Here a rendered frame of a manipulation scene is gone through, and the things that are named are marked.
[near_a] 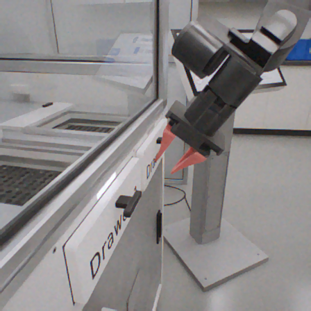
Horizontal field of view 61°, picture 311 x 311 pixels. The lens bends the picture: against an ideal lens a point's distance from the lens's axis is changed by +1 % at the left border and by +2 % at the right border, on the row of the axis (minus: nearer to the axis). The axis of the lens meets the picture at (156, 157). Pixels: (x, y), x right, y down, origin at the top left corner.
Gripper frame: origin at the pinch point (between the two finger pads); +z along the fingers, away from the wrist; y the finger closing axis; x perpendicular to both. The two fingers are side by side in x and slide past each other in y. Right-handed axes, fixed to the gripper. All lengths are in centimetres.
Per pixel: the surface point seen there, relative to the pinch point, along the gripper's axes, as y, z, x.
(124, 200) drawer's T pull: 2.0, 9.2, 3.6
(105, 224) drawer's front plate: 2.4, 11.3, 8.6
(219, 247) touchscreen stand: -68, 70, -82
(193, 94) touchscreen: 0, 3, -64
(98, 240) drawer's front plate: 2.1, 11.7, 11.7
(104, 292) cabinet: -6.3, 29.8, 6.4
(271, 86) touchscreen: -27, -14, -90
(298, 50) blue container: -78, -48, -317
